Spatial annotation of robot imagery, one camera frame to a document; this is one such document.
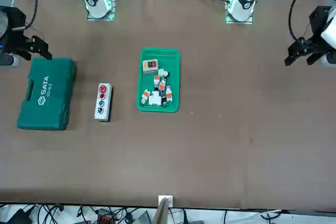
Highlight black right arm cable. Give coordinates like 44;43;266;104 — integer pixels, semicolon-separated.
24;0;38;30

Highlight white four-button control box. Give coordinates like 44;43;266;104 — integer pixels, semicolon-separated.
94;82;114;123

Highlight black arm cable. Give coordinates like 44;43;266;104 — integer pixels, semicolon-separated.
24;0;38;30
288;0;314;41

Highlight white paper label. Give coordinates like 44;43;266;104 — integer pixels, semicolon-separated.
158;195;174;207

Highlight black box with red display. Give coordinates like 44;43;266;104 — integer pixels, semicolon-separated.
96;212;113;224

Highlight brown cardboard piece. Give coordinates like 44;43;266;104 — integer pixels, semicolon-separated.
153;197;170;224

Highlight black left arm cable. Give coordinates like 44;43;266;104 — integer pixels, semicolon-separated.
288;0;314;41

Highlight green plastic tray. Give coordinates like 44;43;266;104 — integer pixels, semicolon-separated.
136;47;182;113

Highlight white cable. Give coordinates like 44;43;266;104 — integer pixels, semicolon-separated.
227;209;283;222

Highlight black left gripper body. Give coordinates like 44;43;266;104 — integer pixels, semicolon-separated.
301;6;332;51

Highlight beige switch box red buttons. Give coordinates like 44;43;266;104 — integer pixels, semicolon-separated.
142;59;160;75

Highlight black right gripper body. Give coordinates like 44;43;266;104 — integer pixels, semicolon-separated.
0;6;33;54

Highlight green plastic tool case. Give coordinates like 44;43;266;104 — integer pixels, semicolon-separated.
16;57;78;131

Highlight large white circuit breaker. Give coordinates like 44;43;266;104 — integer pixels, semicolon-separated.
149;90;162;107

